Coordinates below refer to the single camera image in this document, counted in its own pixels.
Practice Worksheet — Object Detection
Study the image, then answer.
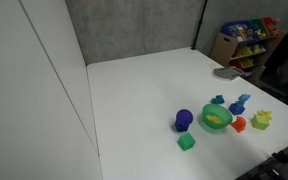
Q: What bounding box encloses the light blue toy figure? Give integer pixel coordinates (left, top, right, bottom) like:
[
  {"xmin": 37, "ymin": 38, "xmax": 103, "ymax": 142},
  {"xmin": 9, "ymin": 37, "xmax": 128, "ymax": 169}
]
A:
[{"xmin": 235, "ymin": 93, "xmax": 251, "ymax": 108}]

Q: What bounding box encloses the black robot base board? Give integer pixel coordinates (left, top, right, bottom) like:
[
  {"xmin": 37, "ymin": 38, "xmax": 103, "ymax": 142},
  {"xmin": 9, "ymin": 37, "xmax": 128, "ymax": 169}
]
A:
[{"xmin": 235, "ymin": 136, "xmax": 288, "ymax": 180}]

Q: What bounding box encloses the dark blue block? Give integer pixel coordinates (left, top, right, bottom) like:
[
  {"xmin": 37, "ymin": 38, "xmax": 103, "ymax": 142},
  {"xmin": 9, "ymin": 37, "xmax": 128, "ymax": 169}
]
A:
[{"xmin": 174, "ymin": 120, "xmax": 190, "ymax": 133}]

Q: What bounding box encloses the teal green block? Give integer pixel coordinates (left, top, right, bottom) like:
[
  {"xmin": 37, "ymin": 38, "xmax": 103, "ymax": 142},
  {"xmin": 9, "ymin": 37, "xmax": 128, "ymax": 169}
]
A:
[{"xmin": 177, "ymin": 132, "xmax": 196, "ymax": 152}]

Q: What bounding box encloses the teal toy figure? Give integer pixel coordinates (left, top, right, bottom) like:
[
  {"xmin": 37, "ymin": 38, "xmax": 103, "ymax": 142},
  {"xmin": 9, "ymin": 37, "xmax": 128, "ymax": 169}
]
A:
[{"xmin": 210, "ymin": 94, "xmax": 226, "ymax": 105}]

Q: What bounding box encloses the yellow toy in bowl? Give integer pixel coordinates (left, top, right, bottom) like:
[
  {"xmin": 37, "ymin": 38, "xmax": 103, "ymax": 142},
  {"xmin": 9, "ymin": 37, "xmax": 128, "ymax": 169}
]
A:
[{"xmin": 206, "ymin": 114, "xmax": 223, "ymax": 126}]

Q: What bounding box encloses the green plastic bowl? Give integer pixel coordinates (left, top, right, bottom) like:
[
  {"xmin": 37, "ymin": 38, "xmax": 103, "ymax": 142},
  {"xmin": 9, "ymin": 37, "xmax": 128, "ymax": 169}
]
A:
[{"xmin": 201, "ymin": 103, "xmax": 234, "ymax": 132}]

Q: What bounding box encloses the wooden toy shelf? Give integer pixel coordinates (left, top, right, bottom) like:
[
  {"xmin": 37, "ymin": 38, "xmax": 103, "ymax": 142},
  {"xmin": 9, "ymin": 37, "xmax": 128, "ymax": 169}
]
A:
[{"xmin": 209, "ymin": 16, "xmax": 287, "ymax": 84}]

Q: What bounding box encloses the orange toy figure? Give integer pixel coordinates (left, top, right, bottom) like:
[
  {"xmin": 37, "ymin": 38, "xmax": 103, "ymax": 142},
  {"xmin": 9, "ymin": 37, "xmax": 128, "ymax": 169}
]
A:
[{"xmin": 230, "ymin": 115, "xmax": 248, "ymax": 134}]

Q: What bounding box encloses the lime green block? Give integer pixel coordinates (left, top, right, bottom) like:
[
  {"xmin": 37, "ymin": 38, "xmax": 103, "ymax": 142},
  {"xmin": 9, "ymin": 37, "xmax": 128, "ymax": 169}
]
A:
[{"xmin": 250, "ymin": 113, "xmax": 270, "ymax": 131}]

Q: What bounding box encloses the yellow spiky toy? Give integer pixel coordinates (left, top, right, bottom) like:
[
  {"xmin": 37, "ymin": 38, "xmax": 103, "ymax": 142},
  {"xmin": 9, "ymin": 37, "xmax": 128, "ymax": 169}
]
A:
[{"xmin": 256, "ymin": 109, "xmax": 273, "ymax": 121}]

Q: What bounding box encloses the black vertical pole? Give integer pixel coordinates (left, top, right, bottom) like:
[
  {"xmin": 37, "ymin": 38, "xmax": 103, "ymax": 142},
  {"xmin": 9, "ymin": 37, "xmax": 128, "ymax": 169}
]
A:
[{"xmin": 191, "ymin": 0, "xmax": 209, "ymax": 51}]

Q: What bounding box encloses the grey metal mounting plate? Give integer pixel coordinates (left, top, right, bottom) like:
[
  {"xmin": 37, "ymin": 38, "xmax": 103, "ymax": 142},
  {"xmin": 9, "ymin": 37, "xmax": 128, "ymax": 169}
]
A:
[{"xmin": 213, "ymin": 66, "xmax": 246, "ymax": 82}]

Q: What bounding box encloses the blue storage bin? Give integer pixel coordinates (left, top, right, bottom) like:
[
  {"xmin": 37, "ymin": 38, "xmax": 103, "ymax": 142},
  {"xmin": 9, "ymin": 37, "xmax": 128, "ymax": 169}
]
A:
[{"xmin": 220, "ymin": 20, "xmax": 262, "ymax": 43}]

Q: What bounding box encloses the green storage bin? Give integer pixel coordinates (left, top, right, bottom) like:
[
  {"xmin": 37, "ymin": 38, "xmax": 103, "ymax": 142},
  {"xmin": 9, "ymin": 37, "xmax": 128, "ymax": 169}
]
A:
[{"xmin": 250, "ymin": 18, "xmax": 272, "ymax": 38}]

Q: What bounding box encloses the red storage bin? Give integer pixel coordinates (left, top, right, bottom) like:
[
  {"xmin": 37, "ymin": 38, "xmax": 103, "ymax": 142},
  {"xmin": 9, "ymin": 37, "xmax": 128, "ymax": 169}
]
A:
[{"xmin": 262, "ymin": 16, "xmax": 281, "ymax": 34}]

